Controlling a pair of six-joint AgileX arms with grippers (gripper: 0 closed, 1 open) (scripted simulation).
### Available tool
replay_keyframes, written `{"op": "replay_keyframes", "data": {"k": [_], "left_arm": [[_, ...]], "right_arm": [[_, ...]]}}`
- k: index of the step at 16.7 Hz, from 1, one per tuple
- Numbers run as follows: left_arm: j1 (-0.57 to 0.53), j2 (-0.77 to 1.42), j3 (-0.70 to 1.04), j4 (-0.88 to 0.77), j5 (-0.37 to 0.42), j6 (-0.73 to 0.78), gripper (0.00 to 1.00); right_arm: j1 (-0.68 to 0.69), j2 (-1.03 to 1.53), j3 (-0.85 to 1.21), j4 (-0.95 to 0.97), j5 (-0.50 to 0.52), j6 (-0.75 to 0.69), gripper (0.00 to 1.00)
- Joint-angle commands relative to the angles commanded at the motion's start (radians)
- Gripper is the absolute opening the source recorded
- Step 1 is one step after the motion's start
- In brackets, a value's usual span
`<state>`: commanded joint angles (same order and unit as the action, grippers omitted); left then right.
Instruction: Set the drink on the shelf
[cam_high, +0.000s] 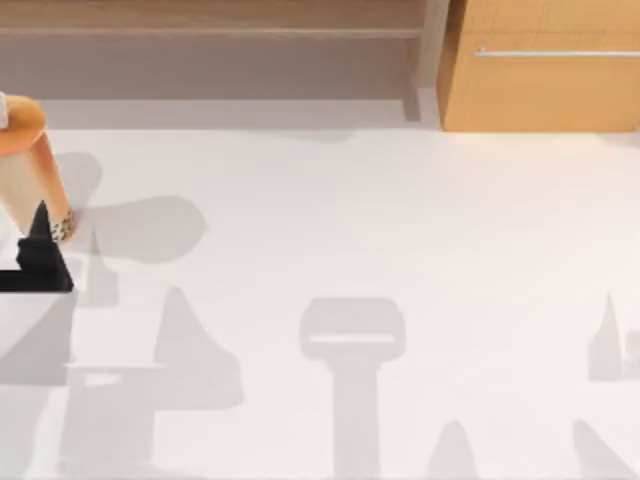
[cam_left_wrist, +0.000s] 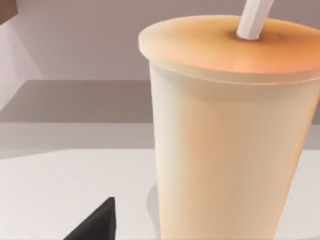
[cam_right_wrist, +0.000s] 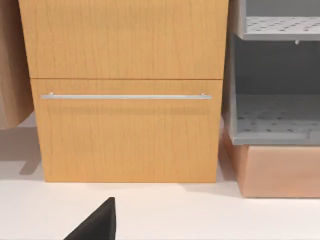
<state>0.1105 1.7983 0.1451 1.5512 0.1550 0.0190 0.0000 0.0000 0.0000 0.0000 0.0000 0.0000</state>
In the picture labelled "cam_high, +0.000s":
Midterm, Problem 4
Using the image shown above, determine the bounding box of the light wooden cupboard door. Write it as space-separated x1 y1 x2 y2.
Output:
442 0 640 133

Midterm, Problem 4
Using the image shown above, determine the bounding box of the open wooden shelf unit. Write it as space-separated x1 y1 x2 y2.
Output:
0 0 451 122

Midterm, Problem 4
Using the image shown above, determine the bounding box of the beige cup with orange lid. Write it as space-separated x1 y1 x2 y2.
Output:
0 91 77 246

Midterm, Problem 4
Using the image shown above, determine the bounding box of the light wooden cupboard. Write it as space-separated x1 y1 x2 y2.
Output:
436 0 640 134

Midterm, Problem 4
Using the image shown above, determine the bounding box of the long metal handle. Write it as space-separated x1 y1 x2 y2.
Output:
473 45 640 59

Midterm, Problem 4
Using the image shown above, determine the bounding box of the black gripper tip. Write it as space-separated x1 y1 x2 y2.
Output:
0 199 75 294

